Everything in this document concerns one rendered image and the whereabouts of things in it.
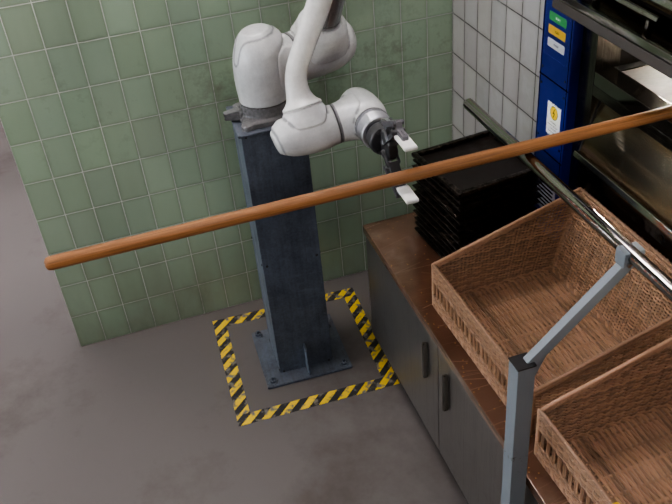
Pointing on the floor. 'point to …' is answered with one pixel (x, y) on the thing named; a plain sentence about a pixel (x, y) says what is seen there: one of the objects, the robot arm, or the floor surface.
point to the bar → (523, 375)
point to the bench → (441, 367)
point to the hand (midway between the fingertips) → (410, 174)
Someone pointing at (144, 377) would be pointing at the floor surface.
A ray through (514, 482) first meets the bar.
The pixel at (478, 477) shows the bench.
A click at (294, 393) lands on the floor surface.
